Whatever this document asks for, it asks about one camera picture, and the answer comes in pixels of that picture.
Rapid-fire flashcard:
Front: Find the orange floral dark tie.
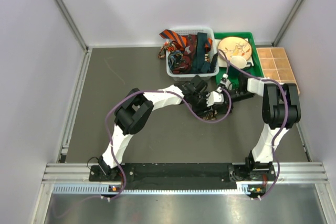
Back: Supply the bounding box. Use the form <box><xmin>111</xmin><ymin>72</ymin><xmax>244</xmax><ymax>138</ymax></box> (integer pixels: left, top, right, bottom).
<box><xmin>158</xmin><ymin>41</ymin><xmax>182</xmax><ymax>59</ymax></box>

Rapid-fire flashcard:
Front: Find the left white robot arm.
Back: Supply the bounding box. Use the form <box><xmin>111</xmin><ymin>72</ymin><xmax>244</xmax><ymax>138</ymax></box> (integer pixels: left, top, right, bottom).
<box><xmin>98</xmin><ymin>76</ymin><xmax>224</xmax><ymax>180</ymax></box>

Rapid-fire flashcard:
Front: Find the dark red patterned tie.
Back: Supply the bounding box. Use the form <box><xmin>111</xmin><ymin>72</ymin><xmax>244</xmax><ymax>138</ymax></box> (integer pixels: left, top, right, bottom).
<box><xmin>173</xmin><ymin>35</ymin><xmax>197</xmax><ymax>74</ymax></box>

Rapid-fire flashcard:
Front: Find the blue patterned tie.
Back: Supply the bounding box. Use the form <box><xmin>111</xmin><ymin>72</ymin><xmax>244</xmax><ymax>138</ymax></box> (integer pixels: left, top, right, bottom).
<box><xmin>167</xmin><ymin>50</ymin><xmax>183</xmax><ymax>72</ymax></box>

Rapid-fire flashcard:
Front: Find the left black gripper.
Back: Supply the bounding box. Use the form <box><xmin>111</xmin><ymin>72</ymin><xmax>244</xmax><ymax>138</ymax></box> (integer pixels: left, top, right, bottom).
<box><xmin>189</xmin><ymin>92</ymin><xmax>212</xmax><ymax>118</ymax></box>

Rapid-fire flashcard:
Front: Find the dark teal tie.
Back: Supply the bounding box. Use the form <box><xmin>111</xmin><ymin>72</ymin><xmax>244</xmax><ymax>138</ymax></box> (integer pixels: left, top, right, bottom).
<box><xmin>191</xmin><ymin>33</ymin><xmax>218</xmax><ymax>74</ymax></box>

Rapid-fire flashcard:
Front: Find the orange navy striped tie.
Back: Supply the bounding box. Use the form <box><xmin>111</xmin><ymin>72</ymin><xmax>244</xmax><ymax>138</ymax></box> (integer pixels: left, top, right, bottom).
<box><xmin>159</xmin><ymin>29</ymin><xmax>213</xmax><ymax>51</ymax></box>

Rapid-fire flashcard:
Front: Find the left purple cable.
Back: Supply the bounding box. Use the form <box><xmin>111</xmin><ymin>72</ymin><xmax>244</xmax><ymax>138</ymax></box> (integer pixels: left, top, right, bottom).
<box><xmin>104</xmin><ymin>89</ymin><xmax>233</xmax><ymax>201</ymax></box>

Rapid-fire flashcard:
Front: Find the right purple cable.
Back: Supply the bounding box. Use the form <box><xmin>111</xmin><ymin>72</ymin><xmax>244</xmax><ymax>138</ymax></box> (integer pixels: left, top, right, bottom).
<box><xmin>217</xmin><ymin>49</ymin><xmax>289</xmax><ymax>200</ymax></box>

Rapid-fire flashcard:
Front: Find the green plastic tray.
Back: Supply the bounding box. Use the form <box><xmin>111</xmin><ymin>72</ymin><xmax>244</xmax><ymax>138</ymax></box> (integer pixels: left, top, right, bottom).
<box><xmin>214</xmin><ymin>31</ymin><xmax>264</xmax><ymax>84</ymax></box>

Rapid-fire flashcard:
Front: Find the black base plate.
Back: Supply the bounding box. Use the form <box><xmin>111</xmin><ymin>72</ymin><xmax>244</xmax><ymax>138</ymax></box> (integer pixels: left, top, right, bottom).
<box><xmin>89</xmin><ymin>162</ymin><xmax>276</xmax><ymax>190</ymax></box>

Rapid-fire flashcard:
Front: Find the aluminium frame rail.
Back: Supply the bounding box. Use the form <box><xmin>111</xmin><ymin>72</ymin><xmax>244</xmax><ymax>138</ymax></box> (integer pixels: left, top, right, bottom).
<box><xmin>42</xmin><ymin>162</ymin><xmax>328</xmax><ymax>198</ymax></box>

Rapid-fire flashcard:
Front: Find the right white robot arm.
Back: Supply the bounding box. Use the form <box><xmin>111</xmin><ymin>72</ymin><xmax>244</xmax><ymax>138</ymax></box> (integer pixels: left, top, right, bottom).
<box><xmin>228</xmin><ymin>74</ymin><xmax>301</xmax><ymax>181</ymax></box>

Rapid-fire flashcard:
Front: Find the brown floral tie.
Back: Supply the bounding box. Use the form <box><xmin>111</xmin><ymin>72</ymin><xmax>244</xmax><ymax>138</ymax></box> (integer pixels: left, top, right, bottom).
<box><xmin>199</xmin><ymin>110</ymin><xmax>217</xmax><ymax>121</ymax></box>

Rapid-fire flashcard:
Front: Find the white plastic basket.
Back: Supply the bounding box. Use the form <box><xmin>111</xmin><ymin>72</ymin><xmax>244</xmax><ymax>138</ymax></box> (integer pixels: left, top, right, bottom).
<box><xmin>165</xmin><ymin>26</ymin><xmax>219</xmax><ymax>81</ymax></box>

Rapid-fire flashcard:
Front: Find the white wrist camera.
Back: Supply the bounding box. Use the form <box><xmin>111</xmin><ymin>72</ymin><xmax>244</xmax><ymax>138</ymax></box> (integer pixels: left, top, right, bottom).
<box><xmin>206</xmin><ymin>87</ymin><xmax>225</xmax><ymax>107</ymax></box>
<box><xmin>218</xmin><ymin>73</ymin><xmax>233</xmax><ymax>91</ymax></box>

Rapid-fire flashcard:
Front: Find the beige floral plate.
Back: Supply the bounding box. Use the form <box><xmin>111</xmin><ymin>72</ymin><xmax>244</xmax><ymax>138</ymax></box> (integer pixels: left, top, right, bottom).
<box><xmin>217</xmin><ymin>37</ymin><xmax>253</xmax><ymax>60</ymax></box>

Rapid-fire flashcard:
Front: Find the wooden compartment box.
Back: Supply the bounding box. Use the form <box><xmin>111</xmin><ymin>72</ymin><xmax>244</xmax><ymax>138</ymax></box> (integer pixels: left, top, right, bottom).
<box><xmin>257</xmin><ymin>47</ymin><xmax>300</xmax><ymax>94</ymax></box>

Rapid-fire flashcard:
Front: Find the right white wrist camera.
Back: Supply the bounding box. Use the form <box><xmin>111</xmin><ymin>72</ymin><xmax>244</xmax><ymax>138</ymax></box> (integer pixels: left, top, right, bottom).
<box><xmin>218</xmin><ymin>73</ymin><xmax>233</xmax><ymax>91</ymax></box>

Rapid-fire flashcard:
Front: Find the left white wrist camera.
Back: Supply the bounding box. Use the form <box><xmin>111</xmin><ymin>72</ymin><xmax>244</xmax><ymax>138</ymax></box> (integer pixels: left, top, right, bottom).
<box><xmin>206</xmin><ymin>87</ymin><xmax>225</xmax><ymax>107</ymax></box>

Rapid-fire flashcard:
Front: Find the purple cable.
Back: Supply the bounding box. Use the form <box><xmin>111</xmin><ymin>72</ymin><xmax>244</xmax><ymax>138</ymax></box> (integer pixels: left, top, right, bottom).
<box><xmin>217</xmin><ymin>49</ymin><xmax>289</xmax><ymax>200</ymax></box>
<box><xmin>104</xmin><ymin>89</ymin><xmax>233</xmax><ymax>201</ymax></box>

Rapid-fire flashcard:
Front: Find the dark green white mug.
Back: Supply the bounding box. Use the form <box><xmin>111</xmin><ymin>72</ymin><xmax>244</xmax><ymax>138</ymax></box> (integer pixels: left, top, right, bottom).
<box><xmin>230</xmin><ymin>56</ymin><xmax>253</xmax><ymax>69</ymax></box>

